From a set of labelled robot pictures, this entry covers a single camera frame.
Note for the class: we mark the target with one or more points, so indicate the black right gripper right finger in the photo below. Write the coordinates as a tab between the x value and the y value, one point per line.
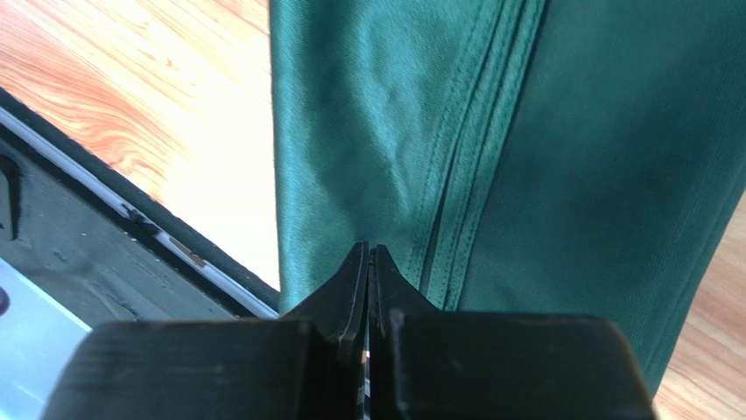
431	364

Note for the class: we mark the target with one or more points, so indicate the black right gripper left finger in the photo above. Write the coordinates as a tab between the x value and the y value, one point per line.
307	364

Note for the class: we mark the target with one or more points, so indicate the dark green cloth napkin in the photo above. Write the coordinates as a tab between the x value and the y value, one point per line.
513	156

